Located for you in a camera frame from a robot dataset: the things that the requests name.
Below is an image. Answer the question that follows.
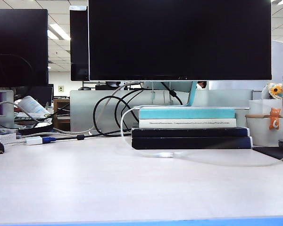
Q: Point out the black monitor with thin bezel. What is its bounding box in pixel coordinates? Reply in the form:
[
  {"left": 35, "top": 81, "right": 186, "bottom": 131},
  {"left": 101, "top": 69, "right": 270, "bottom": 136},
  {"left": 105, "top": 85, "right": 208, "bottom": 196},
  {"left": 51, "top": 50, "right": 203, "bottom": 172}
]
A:
[{"left": 0, "top": 8, "right": 49, "bottom": 88}]

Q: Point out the stack of magazines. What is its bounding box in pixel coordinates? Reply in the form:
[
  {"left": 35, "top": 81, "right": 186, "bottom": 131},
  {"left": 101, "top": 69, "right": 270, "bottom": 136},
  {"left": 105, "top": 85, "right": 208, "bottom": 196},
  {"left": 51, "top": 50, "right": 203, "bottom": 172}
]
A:
[{"left": 14, "top": 112, "right": 53, "bottom": 123}]

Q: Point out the white paper box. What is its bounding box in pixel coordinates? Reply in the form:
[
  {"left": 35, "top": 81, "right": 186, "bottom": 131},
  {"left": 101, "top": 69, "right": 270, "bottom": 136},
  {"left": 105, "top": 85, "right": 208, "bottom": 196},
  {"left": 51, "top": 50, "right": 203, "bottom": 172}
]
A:
[{"left": 248, "top": 98, "right": 283, "bottom": 116}]

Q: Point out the black looped power cable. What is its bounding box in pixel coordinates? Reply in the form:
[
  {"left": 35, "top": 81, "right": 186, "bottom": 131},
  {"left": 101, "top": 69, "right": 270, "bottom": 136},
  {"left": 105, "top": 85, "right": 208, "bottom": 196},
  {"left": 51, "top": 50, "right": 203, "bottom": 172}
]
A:
[{"left": 92, "top": 88, "right": 144, "bottom": 137}]

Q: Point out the silver framed purple sign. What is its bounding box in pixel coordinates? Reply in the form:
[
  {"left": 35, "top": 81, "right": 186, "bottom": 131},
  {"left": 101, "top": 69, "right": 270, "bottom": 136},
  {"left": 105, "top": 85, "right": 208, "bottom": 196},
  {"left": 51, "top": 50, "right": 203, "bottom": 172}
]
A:
[{"left": 0, "top": 90, "right": 15, "bottom": 129}]

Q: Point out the white cup with wooden rim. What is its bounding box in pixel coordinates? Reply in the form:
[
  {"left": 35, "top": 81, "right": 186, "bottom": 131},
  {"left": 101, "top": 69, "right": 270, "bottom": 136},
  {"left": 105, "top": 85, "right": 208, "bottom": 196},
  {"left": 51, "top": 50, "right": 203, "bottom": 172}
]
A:
[{"left": 244, "top": 114, "right": 283, "bottom": 147}]

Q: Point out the wooden desk shelf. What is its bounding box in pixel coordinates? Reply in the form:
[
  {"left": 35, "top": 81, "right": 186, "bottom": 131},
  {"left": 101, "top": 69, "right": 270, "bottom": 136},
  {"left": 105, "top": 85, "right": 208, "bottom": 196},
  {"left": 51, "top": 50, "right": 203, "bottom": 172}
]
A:
[{"left": 52, "top": 98, "right": 71, "bottom": 132}]

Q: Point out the thin black cable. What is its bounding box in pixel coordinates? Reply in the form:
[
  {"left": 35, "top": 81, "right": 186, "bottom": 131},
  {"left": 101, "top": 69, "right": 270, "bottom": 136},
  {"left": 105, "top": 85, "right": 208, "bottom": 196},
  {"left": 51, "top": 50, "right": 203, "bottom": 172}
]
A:
[{"left": 52, "top": 103, "right": 71, "bottom": 117}]

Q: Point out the white charging cable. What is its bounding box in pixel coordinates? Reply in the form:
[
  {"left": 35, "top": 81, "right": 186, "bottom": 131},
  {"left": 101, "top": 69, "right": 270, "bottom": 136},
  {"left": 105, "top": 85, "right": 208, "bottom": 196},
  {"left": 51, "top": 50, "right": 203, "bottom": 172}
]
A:
[{"left": 120, "top": 105, "right": 283, "bottom": 167}]

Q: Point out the black cable with blue plug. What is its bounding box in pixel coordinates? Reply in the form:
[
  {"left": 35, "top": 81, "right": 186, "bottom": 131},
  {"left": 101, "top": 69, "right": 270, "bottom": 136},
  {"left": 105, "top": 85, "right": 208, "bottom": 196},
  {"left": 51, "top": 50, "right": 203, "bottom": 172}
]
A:
[{"left": 42, "top": 131, "right": 133, "bottom": 144}]

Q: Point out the ceiling light panel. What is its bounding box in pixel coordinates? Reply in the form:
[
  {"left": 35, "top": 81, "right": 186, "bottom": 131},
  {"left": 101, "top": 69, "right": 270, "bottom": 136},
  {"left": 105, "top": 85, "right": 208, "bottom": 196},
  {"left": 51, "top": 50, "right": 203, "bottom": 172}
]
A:
[{"left": 47, "top": 23, "right": 71, "bottom": 41}]

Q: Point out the white book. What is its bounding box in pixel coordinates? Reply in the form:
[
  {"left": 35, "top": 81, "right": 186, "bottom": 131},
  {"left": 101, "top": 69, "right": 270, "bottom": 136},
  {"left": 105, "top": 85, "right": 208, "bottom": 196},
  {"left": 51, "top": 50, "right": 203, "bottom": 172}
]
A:
[{"left": 138, "top": 118, "right": 237, "bottom": 129}]

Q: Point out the dark monitor with white label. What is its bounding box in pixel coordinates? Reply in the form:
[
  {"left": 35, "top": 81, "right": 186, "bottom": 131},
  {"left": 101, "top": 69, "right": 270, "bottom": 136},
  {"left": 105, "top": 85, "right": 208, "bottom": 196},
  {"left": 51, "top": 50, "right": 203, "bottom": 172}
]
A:
[{"left": 69, "top": 6, "right": 90, "bottom": 82}]

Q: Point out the teal book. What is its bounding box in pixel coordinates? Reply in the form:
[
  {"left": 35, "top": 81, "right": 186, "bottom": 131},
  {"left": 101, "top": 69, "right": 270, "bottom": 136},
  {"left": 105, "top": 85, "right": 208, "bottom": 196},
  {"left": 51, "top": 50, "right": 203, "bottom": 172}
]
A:
[{"left": 138, "top": 109, "right": 236, "bottom": 120}]

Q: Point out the orange cat figurine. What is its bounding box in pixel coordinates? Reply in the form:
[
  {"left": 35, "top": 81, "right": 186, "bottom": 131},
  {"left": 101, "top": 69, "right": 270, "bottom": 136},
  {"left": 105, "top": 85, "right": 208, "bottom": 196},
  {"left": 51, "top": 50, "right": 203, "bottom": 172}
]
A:
[{"left": 268, "top": 107, "right": 281, "bottom": 130}]

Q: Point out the sunflower plush toy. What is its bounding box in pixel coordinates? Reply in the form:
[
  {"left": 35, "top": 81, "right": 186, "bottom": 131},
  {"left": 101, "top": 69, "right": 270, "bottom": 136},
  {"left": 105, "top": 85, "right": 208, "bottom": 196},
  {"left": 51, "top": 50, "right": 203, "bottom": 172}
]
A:
[{"left": 261, "top": 81, "right": 283, "bottom": 100}]

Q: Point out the white printed tube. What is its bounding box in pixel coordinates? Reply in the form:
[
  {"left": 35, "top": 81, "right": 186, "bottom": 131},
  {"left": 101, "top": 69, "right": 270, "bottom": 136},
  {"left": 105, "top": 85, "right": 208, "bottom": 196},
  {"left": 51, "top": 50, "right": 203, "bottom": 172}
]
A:
[{"left": 20, "top": 95, "right": 50, "bottom": 116}]

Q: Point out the large black computer monitor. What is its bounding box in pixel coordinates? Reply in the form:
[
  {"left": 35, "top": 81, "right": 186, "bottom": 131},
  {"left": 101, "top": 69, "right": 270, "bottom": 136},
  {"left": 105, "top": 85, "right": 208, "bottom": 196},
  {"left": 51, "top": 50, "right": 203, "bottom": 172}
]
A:
[{"left": 88, "top": 0, "right": 272, "bottom": 82}]

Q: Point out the black mouse pad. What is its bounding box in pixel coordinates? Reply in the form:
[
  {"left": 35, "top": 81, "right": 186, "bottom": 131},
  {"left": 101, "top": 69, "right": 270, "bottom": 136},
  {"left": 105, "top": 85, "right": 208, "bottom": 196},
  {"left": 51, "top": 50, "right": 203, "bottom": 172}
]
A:
[{"left": 252, "top": 146, "right": 283, "bottom": 165}]

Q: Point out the short black monitor cable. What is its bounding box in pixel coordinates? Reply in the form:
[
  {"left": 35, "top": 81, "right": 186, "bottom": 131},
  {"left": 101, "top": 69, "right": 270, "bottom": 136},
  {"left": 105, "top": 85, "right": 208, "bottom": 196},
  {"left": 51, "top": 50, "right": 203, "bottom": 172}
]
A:
[{"left": 160, "top": 81, "right": 183, "bottom": 106}]

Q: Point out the thick black book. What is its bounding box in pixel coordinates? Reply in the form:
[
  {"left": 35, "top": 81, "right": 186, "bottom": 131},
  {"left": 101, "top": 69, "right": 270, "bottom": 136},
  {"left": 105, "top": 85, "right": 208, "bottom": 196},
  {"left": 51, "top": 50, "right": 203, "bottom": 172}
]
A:
[
  {"left": 131, "top": 126, "right": 250, "bottom": 138},
  {"left": 131, "top": 136, "right": 253, "bottom": 150}
]

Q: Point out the white VGA adapter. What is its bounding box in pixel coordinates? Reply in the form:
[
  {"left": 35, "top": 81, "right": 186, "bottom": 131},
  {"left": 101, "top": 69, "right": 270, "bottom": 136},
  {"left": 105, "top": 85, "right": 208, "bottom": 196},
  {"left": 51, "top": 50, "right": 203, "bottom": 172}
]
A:
[{"left": 25, "top": 136, "right": 43, "bottom": 146}]

